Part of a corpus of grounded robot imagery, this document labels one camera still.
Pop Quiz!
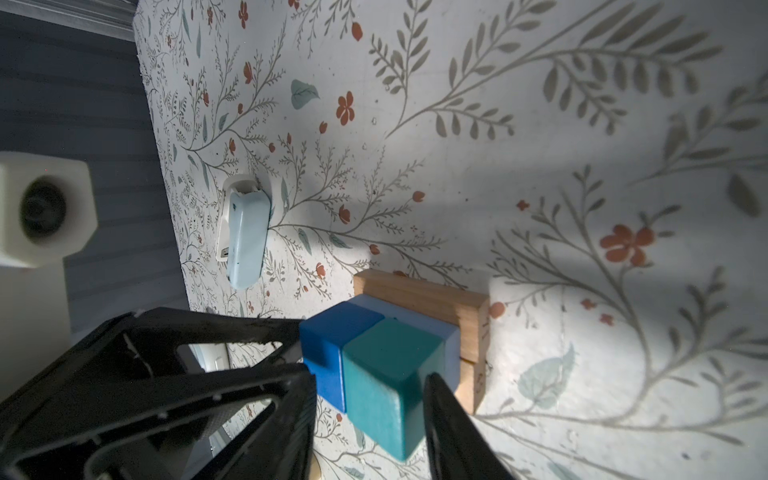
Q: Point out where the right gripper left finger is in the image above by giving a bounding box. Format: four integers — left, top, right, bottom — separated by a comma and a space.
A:
1, 364, 315, 479

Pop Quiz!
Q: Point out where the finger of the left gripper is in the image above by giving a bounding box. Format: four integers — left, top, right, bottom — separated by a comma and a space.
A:
1, 307, 302, 420

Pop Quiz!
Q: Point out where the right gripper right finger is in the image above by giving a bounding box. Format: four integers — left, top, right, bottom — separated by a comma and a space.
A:
423, 373, 514, 480

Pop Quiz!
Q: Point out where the teal cube block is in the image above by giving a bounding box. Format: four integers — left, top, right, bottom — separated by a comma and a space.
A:
342, 318, 445, 462

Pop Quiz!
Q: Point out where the dark blue cube block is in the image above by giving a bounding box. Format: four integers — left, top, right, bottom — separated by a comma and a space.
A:
299, 302, 384, 413

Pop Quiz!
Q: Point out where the natural wood block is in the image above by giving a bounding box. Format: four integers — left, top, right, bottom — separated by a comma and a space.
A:
353, 269, 491, 415

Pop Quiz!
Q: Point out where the light blue block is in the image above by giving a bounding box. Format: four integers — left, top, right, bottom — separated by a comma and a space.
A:
348, 294, 460, 391

